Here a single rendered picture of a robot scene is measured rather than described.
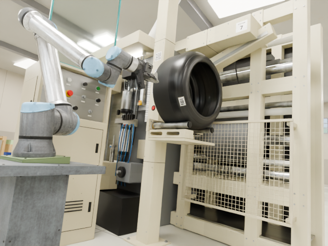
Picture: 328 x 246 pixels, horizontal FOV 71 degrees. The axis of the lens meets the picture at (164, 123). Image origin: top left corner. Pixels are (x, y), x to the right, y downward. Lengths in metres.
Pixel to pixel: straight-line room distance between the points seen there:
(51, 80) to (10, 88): 10.44
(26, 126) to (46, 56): 0.47
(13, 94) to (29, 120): 10.66
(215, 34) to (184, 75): 0.66
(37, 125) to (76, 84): 0.72
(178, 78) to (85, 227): 1.28
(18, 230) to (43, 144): 0.38
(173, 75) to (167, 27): 0.68
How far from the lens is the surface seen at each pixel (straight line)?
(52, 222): 1.31
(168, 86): 1.55
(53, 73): 1.50
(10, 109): 11.82
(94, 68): 1.17
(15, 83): 12.00
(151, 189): 1.85
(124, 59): 1.32
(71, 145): 1.80
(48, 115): 1.27
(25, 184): 1.19
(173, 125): 1.62
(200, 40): 2.15
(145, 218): 1.92
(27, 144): 1.26
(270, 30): 2.03
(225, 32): 2.03
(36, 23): 1.47
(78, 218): 1.92
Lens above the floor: 0.69
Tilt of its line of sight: 8 degrees up
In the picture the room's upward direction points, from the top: 5 degrees clockwise
